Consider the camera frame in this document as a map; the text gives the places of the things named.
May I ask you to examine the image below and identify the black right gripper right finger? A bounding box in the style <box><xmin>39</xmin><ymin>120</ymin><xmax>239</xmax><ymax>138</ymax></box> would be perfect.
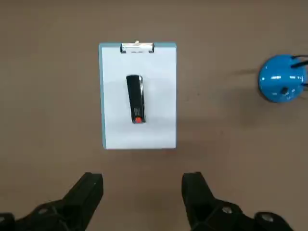
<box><xmin>181</xmin><ymin>171</ymin><xmax>295</xmax><ymax>231</ymax></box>

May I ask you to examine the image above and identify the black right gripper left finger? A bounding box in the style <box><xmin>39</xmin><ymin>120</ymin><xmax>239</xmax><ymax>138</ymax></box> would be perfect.
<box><xmin>0</xmin><ymin>172</ymin><xmax>104</xmax><ymax>231</ymax></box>

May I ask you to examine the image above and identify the black stapler with red end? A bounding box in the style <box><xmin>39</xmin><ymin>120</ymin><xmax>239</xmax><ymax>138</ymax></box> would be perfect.
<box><xmin>126</xmin><ymin>74</ymin><xmax>147</xmax><ymax>125</ymax></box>

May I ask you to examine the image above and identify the blue clipboard with metal clip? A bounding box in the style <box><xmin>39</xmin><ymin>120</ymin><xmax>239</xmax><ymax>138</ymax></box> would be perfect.
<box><xmin>98</xmin><ymin>40</ymin><xmax>179</xmax><ymax>150</ymax></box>

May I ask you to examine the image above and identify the blue gooseneck desk lamp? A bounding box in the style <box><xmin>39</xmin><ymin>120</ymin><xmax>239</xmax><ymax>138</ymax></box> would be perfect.
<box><xmin>257</xmin><ymin>54</ymin><xmax>308</xmax><ymax>104</ymax></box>

